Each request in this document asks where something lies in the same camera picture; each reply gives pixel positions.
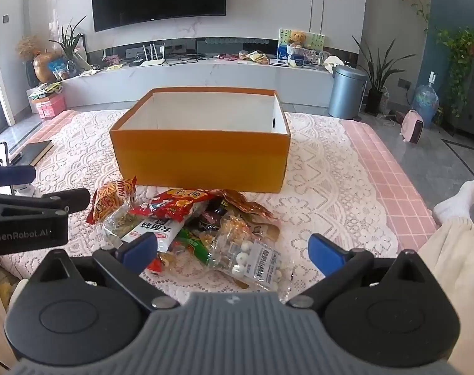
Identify green snack packet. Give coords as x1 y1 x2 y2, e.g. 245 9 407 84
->
176 228 214 267

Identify pink storage boxes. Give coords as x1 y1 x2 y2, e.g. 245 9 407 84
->
31 94 67 119

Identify white router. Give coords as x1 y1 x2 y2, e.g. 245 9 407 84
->
137 42 166 67

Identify blue water jug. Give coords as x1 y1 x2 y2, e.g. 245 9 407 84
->
412 84 441 128

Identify person's white socked foot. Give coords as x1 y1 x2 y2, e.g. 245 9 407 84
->
432 180 474 225

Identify clear packet of olive snack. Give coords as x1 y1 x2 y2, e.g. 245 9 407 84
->
103 203 144 239

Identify red yellow snack packet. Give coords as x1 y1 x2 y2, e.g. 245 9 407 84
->
130 187 216 221

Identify pile of snack bags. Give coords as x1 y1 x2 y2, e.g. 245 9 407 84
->
239 50 269 64

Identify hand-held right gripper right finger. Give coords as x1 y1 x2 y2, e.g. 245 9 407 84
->
284 233 442 309

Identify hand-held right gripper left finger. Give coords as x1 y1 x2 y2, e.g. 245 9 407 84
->
26 231 180 314

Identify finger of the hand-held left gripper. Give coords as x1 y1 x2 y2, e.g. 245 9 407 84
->
0 187 91 224
0 165 37 197

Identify green picture board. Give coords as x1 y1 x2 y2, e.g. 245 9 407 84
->
278 28 325 61

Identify clear packet of white balls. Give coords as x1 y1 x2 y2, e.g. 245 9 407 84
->
208 219 285 293

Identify potted green leafy plant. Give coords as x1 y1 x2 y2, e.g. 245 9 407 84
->
50 16 92 79

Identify orange cardboard box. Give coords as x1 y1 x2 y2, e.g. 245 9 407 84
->
109 88 291 194

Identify potted long-leaf plant black pot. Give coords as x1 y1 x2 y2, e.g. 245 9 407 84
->
352 35 405 116

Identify dark brown snack packet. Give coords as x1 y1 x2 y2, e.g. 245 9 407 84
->
188 209 224 237

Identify pink space heater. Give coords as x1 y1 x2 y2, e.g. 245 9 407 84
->
400 109 425 144

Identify trailing pothos plant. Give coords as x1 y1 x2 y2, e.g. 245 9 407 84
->
436 27 474 118

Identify white marble television console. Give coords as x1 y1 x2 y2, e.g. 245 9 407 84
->
61 57 335 108

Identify small orange snack packet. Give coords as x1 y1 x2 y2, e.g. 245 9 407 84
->
145 252 177 278

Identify red orange striped snack packet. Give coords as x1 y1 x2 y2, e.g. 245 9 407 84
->
86 176 138 225

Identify person's beige trouser leg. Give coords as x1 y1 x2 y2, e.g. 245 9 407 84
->
414 219 474 375

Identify white snack packet red label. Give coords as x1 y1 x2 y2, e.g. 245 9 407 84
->
120 217 185 253

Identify grey blue trash can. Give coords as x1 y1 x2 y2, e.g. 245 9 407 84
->
328 65 368 120

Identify golden vase with dried flowers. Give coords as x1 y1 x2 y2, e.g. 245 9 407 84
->
16 34 60 84

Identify dark notebook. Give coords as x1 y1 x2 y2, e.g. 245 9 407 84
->
11 141 54 167

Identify red packet of brown meat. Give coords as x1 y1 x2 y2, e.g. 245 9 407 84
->
214 189 281 243

